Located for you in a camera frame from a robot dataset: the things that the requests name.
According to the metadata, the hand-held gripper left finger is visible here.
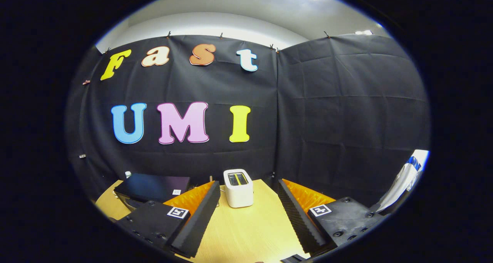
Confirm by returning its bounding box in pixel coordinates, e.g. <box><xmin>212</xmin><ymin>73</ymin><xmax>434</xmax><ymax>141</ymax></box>
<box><xmin>114</xmin><ymin>180</ymin><xmax>221</xmax><ymax>258</ymax></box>

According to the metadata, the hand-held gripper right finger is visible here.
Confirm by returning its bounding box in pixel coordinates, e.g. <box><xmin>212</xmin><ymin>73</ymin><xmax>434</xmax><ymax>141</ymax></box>
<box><xmin>277</xmin><ymin>179</ymin><xmax>387</xmax><ymax>257</ymax></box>

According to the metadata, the black toaster oven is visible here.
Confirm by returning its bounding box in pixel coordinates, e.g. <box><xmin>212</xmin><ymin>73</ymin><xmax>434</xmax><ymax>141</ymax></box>
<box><xmin>114</xmin><ymin>173</ymin><xmax>191</xmax><ymax>211</ymax></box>

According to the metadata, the white toaster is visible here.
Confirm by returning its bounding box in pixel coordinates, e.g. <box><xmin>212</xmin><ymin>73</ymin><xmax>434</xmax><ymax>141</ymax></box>
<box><xmin>223</xmin><ymin>169</ymin><xmax>254</xmax><ymax>208</ymax></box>

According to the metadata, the black backdrop cloth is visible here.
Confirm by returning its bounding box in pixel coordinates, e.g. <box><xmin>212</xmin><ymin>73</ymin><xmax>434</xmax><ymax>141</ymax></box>
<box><xmin>65</xmin><ymin>34</ymin><xmax>431</xmax><ymax>208</ymax></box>

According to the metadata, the white and blue garment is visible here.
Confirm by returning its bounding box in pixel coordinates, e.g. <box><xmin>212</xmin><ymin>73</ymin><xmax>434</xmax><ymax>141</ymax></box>
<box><xmin>376</xmin><ymin>149</ymin><xmax>429</xmax><ymax>213</ymax></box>

